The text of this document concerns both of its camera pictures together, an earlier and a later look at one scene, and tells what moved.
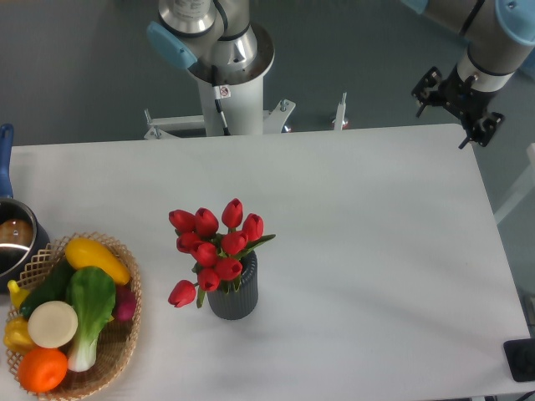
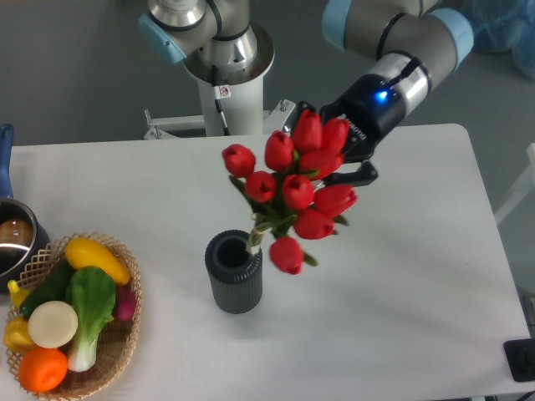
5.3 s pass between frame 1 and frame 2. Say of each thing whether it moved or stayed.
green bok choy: stayed
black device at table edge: stayed
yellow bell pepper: stayed
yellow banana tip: stayed
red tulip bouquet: moved
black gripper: moved
